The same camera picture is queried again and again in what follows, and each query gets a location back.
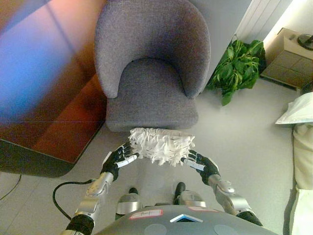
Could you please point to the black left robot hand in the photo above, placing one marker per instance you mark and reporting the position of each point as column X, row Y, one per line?
column 111, row 165

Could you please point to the white fringed pillow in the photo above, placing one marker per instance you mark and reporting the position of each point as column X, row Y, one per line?
column 161, row 147

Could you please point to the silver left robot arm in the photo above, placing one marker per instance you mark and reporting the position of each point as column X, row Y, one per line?
column 91, row 195

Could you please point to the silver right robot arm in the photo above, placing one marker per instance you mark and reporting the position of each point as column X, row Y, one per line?
column 232, row 198

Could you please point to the grey fabric armchair sofa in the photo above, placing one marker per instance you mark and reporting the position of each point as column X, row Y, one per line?
column 151, row 44

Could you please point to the white bed pillow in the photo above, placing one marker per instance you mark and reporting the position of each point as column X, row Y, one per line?
column 299, row 110

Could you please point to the silver left robot leg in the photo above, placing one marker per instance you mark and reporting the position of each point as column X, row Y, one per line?
column 128, row 202

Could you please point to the silver robot leg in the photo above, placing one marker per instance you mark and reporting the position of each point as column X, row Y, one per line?
column 128, row 202
column 189, row 197

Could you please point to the silver right robot leg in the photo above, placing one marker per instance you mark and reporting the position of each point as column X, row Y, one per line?
column 189, row 197

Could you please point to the green leafy potted plant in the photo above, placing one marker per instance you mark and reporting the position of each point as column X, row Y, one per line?
column 236, row 68

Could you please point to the cream bed duvet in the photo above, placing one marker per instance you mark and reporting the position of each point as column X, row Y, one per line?
column 304, row 159

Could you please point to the cardboard box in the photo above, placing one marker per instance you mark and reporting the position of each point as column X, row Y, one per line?
column 288, row 63

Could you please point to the white radiator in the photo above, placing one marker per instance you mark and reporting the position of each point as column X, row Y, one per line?
column 259, row 17

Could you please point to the black round stand base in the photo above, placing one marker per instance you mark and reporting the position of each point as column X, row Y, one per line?
column 305, row 39

